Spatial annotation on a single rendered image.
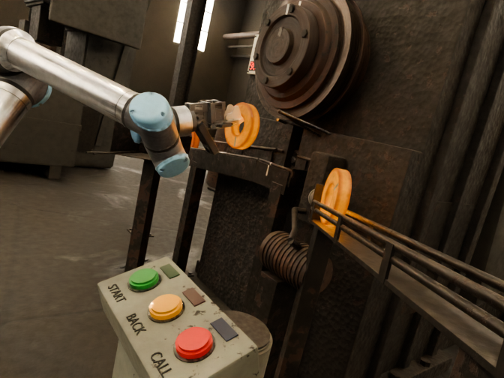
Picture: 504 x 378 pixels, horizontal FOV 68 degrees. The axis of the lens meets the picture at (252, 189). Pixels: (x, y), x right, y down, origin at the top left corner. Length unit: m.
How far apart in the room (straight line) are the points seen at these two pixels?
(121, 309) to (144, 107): 0.51
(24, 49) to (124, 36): 2.72
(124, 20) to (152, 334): 3.56
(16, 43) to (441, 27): 1.18
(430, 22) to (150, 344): 1.16
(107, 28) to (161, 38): 8.25
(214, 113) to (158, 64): 10.82
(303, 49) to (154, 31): 10.77
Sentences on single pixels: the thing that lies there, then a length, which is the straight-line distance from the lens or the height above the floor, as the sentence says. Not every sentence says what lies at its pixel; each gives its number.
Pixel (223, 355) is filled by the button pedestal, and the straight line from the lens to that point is 0.43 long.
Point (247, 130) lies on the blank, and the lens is 1.21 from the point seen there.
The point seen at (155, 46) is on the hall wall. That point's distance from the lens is 11.94.
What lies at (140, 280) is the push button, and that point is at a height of 0.61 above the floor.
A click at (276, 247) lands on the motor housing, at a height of 0.50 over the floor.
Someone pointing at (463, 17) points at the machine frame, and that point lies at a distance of 1.28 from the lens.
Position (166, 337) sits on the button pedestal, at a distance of 0.46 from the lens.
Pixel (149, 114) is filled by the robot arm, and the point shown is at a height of 0.81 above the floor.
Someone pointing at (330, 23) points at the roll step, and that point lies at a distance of 1.32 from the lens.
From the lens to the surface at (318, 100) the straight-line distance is 1.29.
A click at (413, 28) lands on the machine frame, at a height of 1.23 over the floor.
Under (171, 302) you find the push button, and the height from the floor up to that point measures 0.61.
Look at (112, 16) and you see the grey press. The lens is 3.84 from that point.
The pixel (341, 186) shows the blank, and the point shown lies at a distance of 0.94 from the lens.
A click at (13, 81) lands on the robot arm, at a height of 0.81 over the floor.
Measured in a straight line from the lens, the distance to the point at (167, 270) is 0.57.
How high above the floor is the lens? 0.85
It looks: 10 degrees down
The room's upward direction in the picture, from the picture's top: 13 degrees clockwise
